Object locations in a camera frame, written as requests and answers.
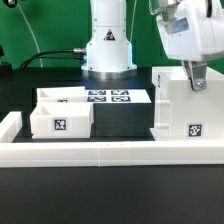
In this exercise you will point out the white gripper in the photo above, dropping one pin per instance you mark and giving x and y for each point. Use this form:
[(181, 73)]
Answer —
[(194, 34)]

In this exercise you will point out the white drawer cabinet box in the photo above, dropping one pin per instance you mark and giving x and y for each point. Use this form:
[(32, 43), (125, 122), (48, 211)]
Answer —
[(184, 114)]

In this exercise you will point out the white front drawer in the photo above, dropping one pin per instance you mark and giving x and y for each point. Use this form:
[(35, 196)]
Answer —
[(62, 120)]

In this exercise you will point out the white drawer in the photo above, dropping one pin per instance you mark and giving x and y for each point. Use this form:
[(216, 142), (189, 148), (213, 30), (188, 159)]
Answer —
[(62, 120), (62, 94)]

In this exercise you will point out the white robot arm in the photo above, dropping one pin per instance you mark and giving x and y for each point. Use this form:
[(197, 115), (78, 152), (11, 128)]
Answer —
[(109, 53)]

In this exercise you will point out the printed marker sheet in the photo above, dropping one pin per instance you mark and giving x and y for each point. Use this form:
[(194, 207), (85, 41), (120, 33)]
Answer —
[(118, 96)]

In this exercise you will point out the black device at left edge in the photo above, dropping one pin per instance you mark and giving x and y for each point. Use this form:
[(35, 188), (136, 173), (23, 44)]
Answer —
[(5, 67)]

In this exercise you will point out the white U-shaped fence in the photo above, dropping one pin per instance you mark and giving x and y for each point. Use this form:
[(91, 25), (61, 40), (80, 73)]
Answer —
[(101, 154)]

